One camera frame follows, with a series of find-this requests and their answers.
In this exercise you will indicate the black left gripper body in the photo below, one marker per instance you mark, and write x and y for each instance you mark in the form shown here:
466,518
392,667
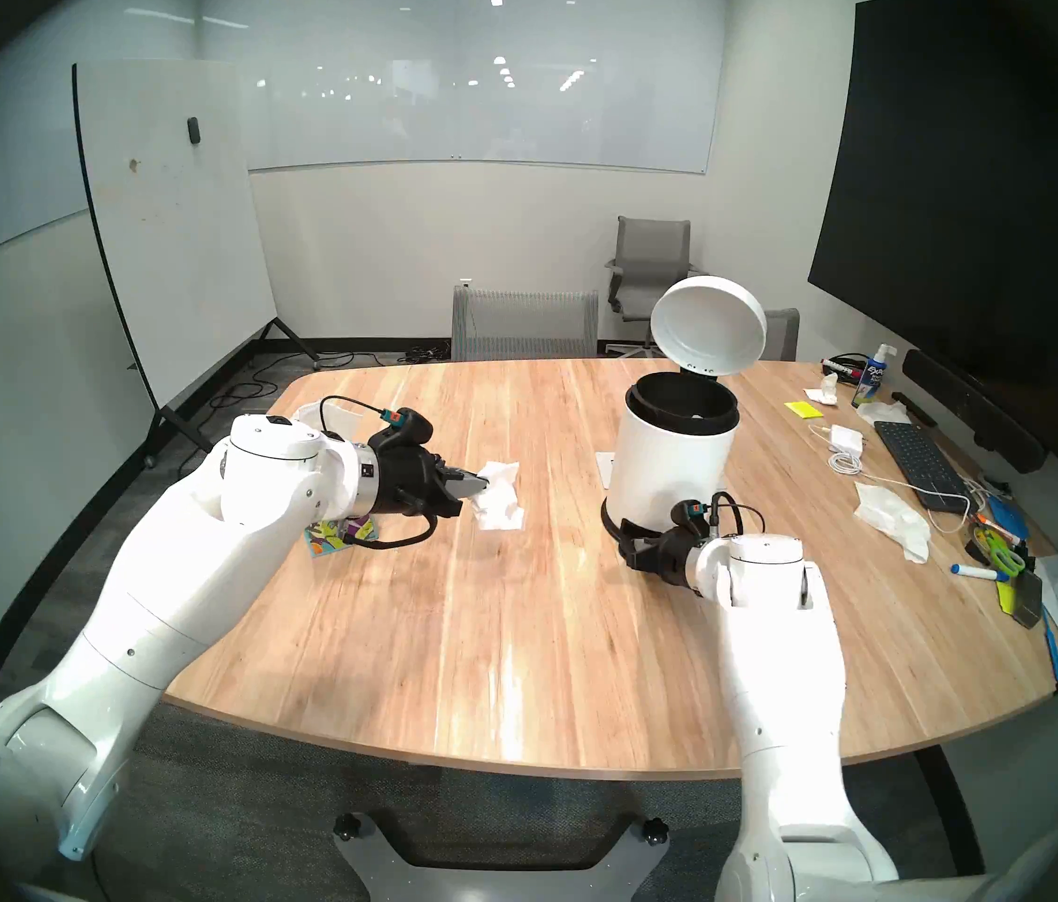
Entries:
407,482

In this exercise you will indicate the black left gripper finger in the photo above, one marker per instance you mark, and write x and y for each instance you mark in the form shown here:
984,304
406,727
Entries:
463,491
458,470

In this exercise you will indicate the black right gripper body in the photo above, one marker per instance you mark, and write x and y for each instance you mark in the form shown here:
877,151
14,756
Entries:
677,557

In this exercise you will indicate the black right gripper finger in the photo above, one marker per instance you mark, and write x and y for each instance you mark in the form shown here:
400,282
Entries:
640,539
640,562

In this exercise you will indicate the white pedal trash bin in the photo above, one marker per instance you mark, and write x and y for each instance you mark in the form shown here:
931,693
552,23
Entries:
670,458

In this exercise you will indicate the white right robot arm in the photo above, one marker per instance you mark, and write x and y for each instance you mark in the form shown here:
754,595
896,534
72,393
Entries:
782,703

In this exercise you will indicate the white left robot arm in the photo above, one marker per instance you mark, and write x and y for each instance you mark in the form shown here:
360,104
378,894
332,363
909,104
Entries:
172,590

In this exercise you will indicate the white tissue in box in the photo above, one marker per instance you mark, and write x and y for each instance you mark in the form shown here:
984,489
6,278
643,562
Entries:
313,413

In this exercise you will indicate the large crumpled white tissue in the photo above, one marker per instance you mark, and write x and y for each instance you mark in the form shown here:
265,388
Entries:
890,520

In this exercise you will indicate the small crumpled white tissue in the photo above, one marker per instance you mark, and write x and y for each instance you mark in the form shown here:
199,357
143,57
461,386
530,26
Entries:
822,393

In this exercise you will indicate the flat white tissue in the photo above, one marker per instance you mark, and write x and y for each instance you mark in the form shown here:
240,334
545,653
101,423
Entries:
881,413

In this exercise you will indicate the grey mesh back chair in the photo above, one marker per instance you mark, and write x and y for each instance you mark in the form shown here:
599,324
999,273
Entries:
524,322

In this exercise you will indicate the yellow sticky note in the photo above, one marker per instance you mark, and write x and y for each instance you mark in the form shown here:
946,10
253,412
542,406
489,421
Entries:
803,409

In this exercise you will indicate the white power adapter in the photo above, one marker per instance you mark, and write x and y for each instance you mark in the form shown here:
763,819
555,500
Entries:
846,438

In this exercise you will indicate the grey fabric back chair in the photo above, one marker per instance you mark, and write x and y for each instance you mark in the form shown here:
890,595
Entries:
782,334

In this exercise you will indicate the red and black marker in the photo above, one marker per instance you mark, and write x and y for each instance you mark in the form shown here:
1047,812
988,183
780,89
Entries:
843,367

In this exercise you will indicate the black keyboard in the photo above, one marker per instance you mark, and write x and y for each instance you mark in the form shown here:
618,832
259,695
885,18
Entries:
923,463

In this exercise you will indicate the whiteboard cleaner spray bottle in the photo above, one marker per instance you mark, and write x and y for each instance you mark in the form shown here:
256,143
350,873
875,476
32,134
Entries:
872,379

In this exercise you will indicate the grey office chair with armrests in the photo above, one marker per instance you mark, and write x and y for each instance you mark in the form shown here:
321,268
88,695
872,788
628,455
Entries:
646,252

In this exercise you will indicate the blue whiteboard marker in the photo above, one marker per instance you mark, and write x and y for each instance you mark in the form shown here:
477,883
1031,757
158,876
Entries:
980,572

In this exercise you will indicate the black video bar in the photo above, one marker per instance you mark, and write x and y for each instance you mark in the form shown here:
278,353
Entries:
970,407

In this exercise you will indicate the dark grey block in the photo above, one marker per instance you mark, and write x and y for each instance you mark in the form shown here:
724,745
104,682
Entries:
1027,598

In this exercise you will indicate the mobile whiteboard on stand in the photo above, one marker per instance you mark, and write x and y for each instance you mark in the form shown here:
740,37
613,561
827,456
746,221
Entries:
172,205

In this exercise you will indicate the blue pen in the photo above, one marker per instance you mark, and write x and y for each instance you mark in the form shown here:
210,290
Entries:
1053,646

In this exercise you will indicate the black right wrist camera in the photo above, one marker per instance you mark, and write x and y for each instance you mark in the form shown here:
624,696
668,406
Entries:
690,515

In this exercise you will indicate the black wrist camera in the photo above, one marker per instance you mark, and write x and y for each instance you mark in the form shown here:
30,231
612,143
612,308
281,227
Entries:
405,426
690,515

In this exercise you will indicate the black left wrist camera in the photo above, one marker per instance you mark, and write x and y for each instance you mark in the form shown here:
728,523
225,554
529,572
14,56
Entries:
405,426

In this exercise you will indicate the wide glass wall whiteboard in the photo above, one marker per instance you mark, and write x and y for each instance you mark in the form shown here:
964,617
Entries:
491,64

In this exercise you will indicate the large black wall screen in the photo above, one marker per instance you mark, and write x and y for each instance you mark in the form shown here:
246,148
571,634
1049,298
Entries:
970,186

